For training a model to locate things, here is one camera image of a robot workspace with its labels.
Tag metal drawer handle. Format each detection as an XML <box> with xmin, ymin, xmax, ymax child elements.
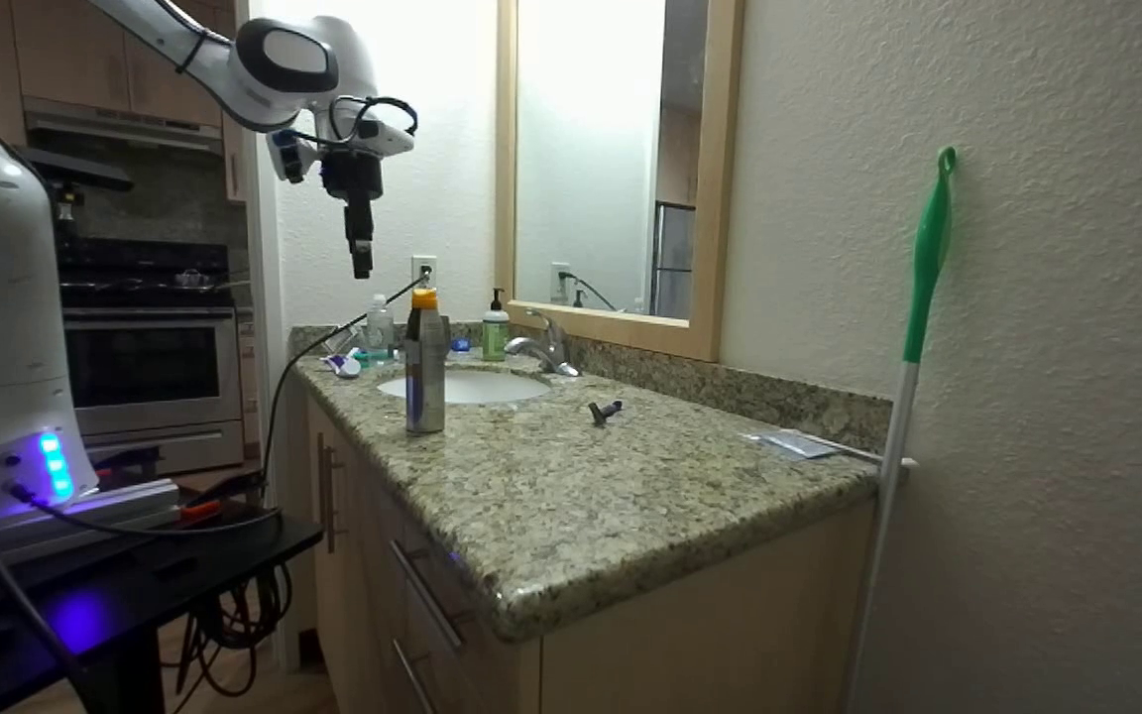
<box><xmin>385</xmin><ymin>536</ymin><xmax>468</xmax><ymax>654</ymax></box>
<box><xmin>388</xmin><ymin>634</ymin><xmax>439</xmax><ymax>714</ymax></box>

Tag metal cabinet door handle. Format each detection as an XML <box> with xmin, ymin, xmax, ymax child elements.
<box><xmin>316</xmin><ymin>432</ymin><xmax>347</xmax><ymax>556</ymax></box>

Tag green and white mop handle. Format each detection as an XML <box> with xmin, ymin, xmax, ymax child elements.
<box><xmin>841</xmin><ymin>141</ymin><xmax>965</xmax><ymax>714</ymax></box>

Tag beige wooden vanity cabinet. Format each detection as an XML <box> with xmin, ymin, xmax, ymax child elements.
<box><xmin>301</xmin><ymin>394</ymin><xmax>879</xmax><ymax>714</ymax></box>

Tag stainless steel oven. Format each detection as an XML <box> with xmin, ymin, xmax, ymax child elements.
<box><xmin>52</xmin><ymin>232</ymin><xmax>257</xmax><ymax>481</ymax></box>

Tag metal range hood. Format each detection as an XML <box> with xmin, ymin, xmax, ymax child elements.
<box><xmin>22</xmin><ymin>100</ymin><xmax>234</xmax><ymax>170</ymax></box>

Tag wood framed wall mirror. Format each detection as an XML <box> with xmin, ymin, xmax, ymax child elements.
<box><xmin>494</xmin><ymin>0</ymin><xmax>749</xmax><ymax>363</ymax></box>

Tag orange handled black clamp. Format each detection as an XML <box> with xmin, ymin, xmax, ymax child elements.
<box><xmin>180</xmin><ymin>493</ymin><xmax>261</xmax><ymax>528</ymax></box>

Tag thick black power cable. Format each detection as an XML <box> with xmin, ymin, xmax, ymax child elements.
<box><xmin>257</xmin><ymin>269</ymin><xmax>435</xmax><ymax>513</ymax></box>

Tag spray bottle with yellow lid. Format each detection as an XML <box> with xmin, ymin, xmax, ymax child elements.
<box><xmin>401</xmin><ymin>284</ymin><xmax>451</xmax><ymax>441</ymax></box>

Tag clear bottle with white cap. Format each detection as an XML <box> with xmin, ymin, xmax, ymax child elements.
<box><xmin>361</xmin><ymin>288</ymin><xmax>396</xmax><ymax>372</ymax></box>

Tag green soap pump bottle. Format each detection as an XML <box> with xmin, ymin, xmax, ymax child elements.
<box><xmin>480</xmin><ymin>284</ymin><xmax>516</xmax><ymax>363</ymax></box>

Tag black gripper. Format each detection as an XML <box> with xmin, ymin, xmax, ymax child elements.
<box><xmin>316</xmin><ymin>137</ymin><xmax>388</xmax><ymax>280</ymax></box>

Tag clear plastic packet with label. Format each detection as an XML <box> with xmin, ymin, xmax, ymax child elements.
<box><xmin>758</xmin><ymin>424</ymin><xmax>853</xmax><ymax>462</ymax></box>

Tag white oval sink basin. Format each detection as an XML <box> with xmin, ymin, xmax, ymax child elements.
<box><xmin>372</xmin><ymin>363</ymin><xmax>554</xmax><ymax>408</ymax></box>

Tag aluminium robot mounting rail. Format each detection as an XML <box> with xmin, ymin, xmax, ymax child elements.
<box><xmin>0</xmin><ymin>476</ymin><xmax>188</xmax><ymax>563</ymax></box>

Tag wooden kitchen wall cabinets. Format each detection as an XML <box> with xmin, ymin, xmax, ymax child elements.
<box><xmin>0</xmin><ymin>0</ymin><xmax>246</xmax><ymax>136</ymax></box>

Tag chrome sink faucet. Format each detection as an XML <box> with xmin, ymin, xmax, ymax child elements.
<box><xmin>504</xmin><ymin>313</ymin><xmax>583</xmax><ymax>379</ymax></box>

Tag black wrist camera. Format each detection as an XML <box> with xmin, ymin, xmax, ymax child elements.
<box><xmin>266</xmin><ymin>125</ymin><xmax>316</xmax><ymax>186</ymax></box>

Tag black robot table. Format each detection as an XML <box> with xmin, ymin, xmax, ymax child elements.
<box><xmin>0</xmin><ymin>506</ymin><xmax>326</xmax><ymax>714</ymax></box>

